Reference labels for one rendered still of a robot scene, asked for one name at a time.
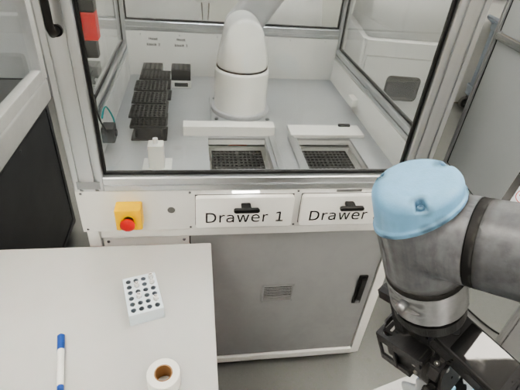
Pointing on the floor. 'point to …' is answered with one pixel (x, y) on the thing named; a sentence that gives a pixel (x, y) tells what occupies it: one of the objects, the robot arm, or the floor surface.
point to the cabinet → (282, 285)
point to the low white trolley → (104, 317)
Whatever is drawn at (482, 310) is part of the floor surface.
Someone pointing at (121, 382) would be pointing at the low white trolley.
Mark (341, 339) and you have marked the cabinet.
